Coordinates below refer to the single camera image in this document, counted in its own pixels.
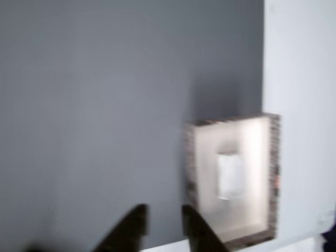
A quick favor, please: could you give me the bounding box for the white block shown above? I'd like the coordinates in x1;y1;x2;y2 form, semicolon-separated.
216;153;244;200

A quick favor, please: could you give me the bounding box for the bark-patterned cardboard box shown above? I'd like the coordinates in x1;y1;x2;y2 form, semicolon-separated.
183;112;281;249

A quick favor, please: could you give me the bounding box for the dark blue curtain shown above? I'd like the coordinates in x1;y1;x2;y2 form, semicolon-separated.
321;227;336;249

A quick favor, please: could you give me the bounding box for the dark grey table mat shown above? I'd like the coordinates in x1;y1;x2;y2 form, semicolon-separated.
0;0;266;252

